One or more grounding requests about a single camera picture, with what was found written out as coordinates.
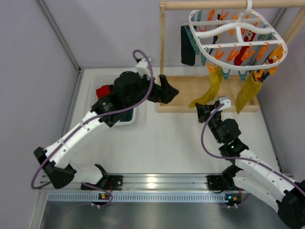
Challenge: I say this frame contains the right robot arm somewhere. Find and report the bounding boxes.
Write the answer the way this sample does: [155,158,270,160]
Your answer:
[195,102,305,229]

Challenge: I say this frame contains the white round clip hanger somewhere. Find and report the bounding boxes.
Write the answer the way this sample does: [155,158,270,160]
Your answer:
[186,0,288,72]

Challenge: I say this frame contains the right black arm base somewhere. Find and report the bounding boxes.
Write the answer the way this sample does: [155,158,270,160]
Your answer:
[207,175,238,191]

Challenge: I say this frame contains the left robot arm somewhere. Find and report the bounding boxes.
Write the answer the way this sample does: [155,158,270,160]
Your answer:
[34,71,179,189]

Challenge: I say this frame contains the teal sock in basket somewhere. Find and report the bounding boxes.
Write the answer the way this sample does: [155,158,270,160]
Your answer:
[123,109,135,123]

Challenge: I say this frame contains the red christmas sock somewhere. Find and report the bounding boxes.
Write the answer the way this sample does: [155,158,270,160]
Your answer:
[234,30,256,66]

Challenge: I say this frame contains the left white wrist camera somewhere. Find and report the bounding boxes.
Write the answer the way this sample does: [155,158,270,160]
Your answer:
[135,58,151,80]

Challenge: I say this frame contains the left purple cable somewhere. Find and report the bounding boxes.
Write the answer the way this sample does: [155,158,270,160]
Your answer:
[30,49,155,190]

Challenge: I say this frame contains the yellow sock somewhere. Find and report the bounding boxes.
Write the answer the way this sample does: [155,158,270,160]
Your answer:
[188,63,223,108]
[235,73,262,114]

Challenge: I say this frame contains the dark navy sock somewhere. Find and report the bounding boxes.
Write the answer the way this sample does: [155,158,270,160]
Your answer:
[180,26,195,66]

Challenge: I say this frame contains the dark green sock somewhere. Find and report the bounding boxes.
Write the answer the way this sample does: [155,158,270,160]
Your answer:
[259,52,283,82]

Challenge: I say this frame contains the wooden drying rack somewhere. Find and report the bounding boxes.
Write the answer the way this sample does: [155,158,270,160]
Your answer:
[158,0,305,113]

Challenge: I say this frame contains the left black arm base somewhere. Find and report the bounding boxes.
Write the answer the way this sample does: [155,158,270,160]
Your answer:
[81,175,123,191]

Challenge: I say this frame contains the aluminium mounting rail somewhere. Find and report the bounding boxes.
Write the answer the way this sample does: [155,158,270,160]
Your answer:
[47,174,249,208]

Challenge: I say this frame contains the white plastic basket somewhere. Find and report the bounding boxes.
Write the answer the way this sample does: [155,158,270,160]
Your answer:
[85,75,136,126]

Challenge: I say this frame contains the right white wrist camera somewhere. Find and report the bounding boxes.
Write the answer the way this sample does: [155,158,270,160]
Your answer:
[215,96,231,109]

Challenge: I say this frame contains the red sock in basket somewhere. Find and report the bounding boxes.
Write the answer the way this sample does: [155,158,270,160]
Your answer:
[96,84,113,99]

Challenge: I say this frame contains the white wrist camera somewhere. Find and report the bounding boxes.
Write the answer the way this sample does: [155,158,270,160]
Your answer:
[215,96,231,109]
[135,58,151,80]

